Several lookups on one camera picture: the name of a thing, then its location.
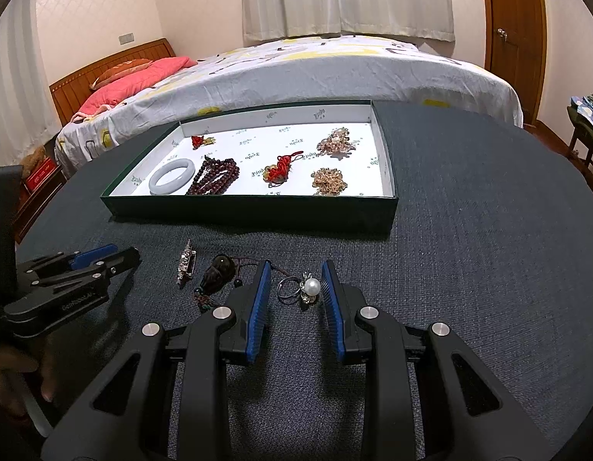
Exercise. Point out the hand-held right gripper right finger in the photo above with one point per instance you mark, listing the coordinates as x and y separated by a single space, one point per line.
332 312

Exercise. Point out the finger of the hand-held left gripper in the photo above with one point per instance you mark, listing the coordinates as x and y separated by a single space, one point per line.
113 264
94 255

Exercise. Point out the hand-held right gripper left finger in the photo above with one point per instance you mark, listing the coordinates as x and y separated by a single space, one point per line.
258 312

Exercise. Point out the silver rhinestone brooch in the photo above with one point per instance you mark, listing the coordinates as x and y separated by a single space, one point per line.
186 266

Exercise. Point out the white jade bangle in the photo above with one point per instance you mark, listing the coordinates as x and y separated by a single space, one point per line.
157 184

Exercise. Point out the gold pearl brooch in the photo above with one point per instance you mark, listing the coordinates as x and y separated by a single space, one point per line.
329 181

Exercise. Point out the red knot gold bead ornament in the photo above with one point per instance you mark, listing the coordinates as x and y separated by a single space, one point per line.
279 173

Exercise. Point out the small red knot charm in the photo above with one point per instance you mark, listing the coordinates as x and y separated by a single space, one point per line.
199 141

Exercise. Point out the green box tray white lining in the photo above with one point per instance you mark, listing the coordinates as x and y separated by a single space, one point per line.
250 153

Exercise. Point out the rose gold rhinestone brooch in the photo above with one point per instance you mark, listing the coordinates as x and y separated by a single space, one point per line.
335 141

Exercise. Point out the person's left hand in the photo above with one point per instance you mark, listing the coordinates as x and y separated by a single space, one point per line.
3 379

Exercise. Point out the dark wooden nightstand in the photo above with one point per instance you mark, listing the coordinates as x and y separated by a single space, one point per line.
37 206

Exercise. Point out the red box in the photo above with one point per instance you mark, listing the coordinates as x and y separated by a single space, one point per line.
44 177

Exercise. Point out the brown plush toy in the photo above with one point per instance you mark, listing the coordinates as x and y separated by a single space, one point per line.
34 157

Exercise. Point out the pale side curtain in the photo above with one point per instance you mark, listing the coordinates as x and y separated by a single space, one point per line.
13 81

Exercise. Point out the wooden headboard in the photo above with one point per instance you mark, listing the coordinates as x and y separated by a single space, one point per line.
85 81

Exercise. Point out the pink pillow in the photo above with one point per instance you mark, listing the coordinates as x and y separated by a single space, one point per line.
128 81

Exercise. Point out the brown cushion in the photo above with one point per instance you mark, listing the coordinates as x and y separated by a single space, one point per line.
128 67

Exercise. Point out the bed with patterned sheet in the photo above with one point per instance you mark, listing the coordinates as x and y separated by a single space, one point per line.
325 72

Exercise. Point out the dark wooden chair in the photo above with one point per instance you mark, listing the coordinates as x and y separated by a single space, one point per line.
584 149

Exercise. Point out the pile of clothes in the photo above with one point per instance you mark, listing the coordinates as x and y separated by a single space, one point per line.
589 108

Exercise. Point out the wooden door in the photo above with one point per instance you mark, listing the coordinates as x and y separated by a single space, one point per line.
512 33

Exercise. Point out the wall socket plate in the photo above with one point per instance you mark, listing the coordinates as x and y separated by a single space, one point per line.
126 38

